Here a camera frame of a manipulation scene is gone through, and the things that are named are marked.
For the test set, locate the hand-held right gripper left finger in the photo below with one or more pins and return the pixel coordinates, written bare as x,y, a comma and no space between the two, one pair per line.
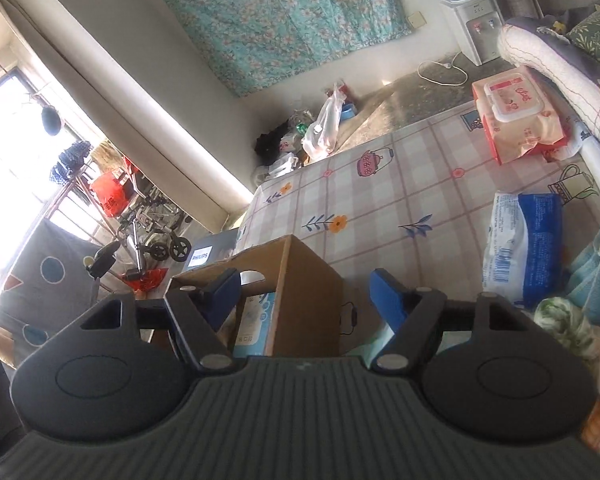
226,291

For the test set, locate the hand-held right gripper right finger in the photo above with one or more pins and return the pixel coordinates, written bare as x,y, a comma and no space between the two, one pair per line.
387,300

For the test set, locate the light blue tissue pack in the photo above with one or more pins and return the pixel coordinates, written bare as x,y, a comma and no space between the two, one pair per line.
257,325

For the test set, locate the brown cardboard box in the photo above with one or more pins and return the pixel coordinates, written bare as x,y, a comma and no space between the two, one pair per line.
305,300

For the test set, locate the blue and white pack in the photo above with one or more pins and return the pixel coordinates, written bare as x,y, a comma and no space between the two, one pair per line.
525,250

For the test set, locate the teal checkered towel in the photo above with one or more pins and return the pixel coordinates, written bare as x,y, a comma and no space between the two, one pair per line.
595,265

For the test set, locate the pale printed plastic bag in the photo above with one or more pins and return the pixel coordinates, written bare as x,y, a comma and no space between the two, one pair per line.
382,342

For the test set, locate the dark box with white label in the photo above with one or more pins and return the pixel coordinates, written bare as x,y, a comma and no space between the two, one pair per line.
220,246

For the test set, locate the red basin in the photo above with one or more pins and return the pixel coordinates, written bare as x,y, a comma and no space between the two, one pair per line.
147,280

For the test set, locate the grey cloth with coloured shapes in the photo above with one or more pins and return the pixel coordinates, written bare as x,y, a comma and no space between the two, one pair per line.
45,300

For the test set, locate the wheelchair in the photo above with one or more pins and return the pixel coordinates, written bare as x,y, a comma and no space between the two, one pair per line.
150,220

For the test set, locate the red plastic bag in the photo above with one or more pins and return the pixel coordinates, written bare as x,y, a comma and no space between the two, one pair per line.
109,191

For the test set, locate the black bag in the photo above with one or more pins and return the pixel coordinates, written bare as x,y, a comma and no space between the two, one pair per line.
270,142

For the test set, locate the metal drying rack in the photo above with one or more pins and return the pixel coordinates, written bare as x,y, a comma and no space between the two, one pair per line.
75,205

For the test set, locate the green and white knit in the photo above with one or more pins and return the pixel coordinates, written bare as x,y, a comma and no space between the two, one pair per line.
565,325

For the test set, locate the beige hanging cloth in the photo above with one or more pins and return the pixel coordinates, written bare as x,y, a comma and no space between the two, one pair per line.
107,155

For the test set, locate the white floor plastic bag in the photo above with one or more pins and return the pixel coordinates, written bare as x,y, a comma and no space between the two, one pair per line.
325,125

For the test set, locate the blue hanging cloth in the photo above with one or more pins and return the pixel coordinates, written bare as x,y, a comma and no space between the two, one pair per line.
70,160

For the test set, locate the white curtain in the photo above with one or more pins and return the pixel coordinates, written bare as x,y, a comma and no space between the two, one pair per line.
130,105

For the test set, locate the pink wet wipes pack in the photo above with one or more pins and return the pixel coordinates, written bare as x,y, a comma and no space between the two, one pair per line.
517,110

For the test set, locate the black hanging pouch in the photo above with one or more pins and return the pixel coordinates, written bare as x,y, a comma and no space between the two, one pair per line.
50,120

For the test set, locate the white rolled quilt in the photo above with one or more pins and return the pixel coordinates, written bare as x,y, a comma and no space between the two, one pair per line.
555,75

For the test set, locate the white water dispenser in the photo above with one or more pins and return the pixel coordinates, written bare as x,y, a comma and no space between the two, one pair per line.
472,30

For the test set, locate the grey flower printed blanket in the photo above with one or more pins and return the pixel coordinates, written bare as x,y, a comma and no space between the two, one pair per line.
540,22

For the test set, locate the green floral pillow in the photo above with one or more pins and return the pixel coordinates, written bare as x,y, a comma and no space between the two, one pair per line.
597,35

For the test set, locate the teal floral wall cloth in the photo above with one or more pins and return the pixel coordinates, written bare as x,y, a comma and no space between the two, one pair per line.
280,20

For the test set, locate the beige wall socket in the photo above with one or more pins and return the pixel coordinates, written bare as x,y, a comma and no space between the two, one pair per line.
417,20

